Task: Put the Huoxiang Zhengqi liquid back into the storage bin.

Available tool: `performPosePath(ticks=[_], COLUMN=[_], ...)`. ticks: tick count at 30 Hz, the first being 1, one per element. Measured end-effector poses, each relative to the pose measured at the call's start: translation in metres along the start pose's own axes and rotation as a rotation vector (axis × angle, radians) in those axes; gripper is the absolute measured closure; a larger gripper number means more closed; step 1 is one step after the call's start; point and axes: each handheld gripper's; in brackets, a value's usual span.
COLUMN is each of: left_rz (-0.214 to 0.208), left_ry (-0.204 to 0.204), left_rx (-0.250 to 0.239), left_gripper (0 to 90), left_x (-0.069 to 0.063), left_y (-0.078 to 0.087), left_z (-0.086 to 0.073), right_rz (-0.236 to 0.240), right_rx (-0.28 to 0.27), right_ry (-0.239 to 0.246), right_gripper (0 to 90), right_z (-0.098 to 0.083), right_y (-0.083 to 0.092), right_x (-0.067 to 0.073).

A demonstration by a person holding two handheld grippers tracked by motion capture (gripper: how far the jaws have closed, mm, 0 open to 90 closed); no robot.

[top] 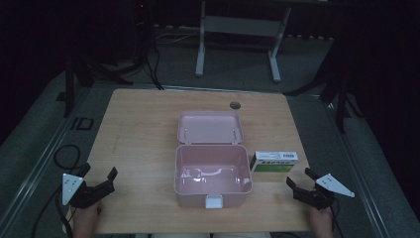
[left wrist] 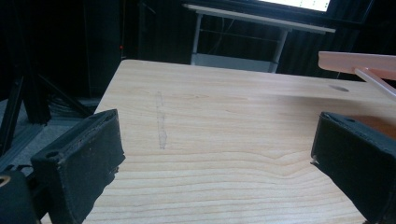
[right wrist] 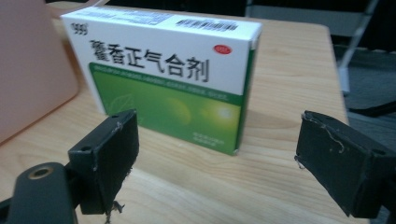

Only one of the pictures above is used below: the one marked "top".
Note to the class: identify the white metal desk frame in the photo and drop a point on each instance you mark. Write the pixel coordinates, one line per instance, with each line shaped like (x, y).
(241, 25)

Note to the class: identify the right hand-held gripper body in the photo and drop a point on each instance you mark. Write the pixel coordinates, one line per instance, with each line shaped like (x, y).
(317, 197)

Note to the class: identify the pink plastic box with lid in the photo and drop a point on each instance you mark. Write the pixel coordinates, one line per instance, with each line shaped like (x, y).
(211, 165)

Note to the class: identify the black rectangular floor bracket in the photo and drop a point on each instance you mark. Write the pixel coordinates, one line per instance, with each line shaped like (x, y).
(82, 123)

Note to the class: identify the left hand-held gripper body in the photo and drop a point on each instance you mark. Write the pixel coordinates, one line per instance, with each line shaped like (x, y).
(86, 195)

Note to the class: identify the black metal stand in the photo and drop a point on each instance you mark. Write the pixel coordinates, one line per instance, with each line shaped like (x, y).
(77, 74)
(340, 95)

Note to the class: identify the white and green medicine box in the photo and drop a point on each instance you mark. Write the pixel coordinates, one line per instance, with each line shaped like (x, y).
(274, 161)

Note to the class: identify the person's left hand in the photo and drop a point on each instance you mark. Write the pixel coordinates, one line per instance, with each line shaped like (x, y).
(85, 221)

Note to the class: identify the person's right hand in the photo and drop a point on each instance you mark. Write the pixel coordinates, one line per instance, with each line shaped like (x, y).
(323, 223)

